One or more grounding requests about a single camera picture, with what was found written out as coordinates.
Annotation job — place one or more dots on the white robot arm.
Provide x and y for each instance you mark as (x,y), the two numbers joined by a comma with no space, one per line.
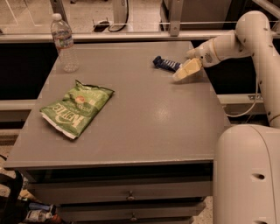
(246,164)

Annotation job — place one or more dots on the green kettle chips bag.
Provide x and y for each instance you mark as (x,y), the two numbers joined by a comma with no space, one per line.
(76,110)

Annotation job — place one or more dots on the grey drawer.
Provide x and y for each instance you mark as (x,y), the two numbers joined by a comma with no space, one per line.
(131,212)
(122,190)

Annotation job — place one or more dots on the clear plastic water bottle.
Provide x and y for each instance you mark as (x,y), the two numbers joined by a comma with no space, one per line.
(63,40)

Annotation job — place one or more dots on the black device on floor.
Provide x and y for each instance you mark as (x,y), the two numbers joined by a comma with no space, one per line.
(101,26)

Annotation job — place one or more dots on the black bag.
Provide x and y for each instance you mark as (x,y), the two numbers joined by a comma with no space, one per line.
(12,209)

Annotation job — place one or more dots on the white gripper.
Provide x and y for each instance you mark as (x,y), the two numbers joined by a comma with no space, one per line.
(205,54)

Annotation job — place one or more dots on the lower grey drawer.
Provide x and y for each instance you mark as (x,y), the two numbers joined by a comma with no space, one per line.
(131,212)

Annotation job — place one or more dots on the small bottle on floor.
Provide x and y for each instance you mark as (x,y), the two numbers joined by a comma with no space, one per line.
(38,216)

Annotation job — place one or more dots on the metal guard rail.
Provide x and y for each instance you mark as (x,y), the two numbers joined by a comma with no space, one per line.
(102,37)

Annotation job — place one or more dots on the grey drawer cabinet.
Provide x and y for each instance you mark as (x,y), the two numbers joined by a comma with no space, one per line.
(151,128)

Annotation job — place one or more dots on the upper grey drawer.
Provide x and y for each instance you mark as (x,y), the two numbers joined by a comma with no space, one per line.
(122,190)

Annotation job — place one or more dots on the blue rxbar blueberry bar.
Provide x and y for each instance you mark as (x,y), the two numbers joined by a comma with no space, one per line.
(166,64)

